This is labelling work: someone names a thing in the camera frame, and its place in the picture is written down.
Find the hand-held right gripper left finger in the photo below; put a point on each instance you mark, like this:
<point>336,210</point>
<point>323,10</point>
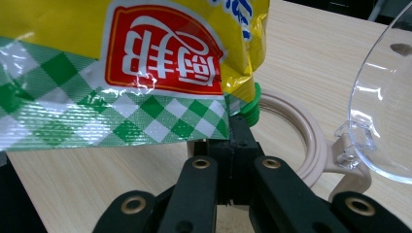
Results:
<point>194,194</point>

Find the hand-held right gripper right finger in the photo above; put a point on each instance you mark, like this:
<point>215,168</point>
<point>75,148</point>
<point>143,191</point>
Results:
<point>278,194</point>

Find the glass jar with beige lid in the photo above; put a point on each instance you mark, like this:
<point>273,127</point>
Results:
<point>312,132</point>

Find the yellow green-checked seasoning pouch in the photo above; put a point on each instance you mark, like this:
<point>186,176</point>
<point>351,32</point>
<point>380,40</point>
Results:
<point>64,64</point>

